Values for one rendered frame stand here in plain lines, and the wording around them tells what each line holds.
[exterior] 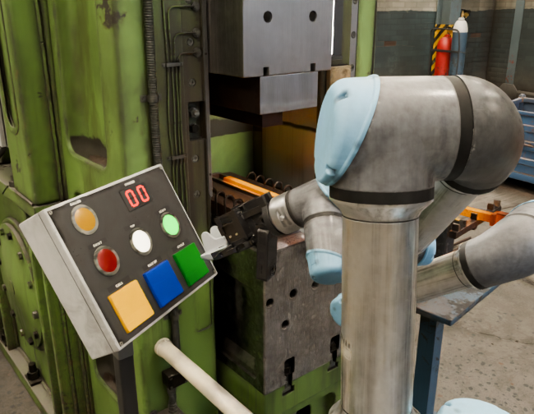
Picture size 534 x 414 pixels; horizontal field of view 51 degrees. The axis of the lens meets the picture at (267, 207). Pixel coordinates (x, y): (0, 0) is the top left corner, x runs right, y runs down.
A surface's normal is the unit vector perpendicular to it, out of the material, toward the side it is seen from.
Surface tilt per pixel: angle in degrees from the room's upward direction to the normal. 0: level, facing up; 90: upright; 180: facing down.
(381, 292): 81
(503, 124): 77
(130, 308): 60
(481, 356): 0
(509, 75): 90
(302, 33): 90
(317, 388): 90
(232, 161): 90
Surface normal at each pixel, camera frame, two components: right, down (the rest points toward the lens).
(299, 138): -0.78, 0.21
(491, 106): 0.31, -0.26
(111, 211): 0.78, -0.34
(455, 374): 0.00, -0.94
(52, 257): -0.43, 0.30
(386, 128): 0.09, 0.08
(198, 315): 0.63, 0.26
